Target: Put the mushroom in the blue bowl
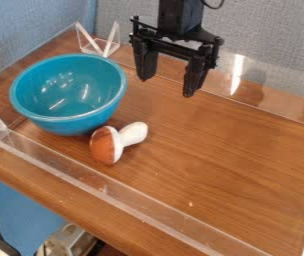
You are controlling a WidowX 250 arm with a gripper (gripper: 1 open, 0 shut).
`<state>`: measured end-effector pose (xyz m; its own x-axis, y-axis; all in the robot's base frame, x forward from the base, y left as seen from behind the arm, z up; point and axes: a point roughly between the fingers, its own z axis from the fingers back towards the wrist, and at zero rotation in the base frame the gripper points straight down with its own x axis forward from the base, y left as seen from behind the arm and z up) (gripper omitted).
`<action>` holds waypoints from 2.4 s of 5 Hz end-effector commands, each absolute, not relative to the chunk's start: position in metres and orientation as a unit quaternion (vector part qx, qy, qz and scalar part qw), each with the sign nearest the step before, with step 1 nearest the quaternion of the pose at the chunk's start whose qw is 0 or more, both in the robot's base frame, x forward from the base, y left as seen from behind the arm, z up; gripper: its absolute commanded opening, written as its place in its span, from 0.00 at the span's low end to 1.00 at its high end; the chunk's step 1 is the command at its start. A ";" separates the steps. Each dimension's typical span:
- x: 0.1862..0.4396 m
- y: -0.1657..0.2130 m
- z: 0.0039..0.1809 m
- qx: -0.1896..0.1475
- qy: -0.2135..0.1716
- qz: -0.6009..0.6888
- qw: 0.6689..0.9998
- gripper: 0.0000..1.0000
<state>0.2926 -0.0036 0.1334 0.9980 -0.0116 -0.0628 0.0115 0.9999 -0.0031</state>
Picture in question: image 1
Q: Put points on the clear acrylic barrier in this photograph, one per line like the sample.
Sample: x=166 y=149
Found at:
x=250 y=82
x=182 y=227

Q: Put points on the clear acrylic barrier back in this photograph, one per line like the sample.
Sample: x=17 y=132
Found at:
x=250 y=82

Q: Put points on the clear acrylic corner bracket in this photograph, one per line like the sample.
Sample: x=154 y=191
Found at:
x=94 y=45

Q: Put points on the blue bowl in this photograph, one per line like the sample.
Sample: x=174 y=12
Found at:
x=67 y=94

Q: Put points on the white device under table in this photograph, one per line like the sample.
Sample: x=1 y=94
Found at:
x=67 y=241

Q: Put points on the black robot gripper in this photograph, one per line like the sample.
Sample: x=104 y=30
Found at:
x=176 y=34

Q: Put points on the clear acrylic barrier front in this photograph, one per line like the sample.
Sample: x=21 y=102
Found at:
x=182 y=227

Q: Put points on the brown and white toy mushroom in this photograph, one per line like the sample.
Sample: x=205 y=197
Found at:
x=108 y=141

